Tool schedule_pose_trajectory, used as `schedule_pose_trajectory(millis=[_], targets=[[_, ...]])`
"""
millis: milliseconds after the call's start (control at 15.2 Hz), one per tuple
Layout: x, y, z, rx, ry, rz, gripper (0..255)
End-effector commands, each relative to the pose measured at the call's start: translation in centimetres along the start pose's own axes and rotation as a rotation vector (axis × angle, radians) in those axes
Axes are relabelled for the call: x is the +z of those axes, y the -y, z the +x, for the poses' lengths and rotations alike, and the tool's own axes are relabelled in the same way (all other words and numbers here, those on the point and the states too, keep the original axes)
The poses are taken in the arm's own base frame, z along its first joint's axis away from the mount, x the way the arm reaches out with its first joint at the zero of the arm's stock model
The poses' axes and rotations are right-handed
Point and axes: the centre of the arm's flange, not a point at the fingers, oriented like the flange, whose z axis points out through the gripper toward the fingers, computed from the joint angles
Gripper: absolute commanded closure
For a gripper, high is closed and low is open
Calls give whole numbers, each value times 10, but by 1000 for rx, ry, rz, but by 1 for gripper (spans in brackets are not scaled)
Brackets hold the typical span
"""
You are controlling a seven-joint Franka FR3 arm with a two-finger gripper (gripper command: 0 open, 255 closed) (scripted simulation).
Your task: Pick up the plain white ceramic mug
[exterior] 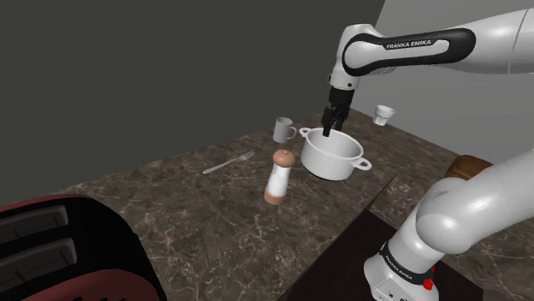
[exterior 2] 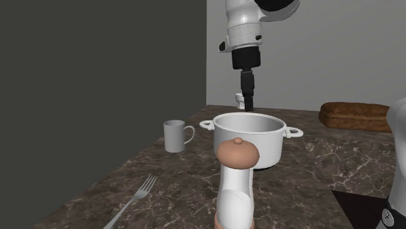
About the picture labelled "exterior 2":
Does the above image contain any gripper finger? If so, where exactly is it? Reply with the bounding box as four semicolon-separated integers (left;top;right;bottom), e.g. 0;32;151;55
239;68;256;112

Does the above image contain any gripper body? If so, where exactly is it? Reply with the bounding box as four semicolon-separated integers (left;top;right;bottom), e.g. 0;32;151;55
231;46;262;71

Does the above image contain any small white cup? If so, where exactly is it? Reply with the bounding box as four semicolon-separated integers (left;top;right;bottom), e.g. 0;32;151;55
235;92;246;111

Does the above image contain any white cooking pot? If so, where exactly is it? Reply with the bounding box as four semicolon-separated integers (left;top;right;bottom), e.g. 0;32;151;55
198;111;304;170

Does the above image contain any grey mug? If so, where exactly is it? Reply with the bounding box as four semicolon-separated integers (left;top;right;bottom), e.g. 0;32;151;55
163;119;196;154

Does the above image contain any white and tan pepper mill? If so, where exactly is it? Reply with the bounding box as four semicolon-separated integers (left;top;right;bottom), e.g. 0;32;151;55
213;137;260;229

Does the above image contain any brown bread loaf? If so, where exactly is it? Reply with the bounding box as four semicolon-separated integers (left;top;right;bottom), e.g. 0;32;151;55
318;101;393;133

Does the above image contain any silver fork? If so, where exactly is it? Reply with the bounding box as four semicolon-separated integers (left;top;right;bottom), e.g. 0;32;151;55
102;174;158;229

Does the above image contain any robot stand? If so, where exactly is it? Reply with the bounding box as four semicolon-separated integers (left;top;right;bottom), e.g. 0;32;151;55
331;189;388;229

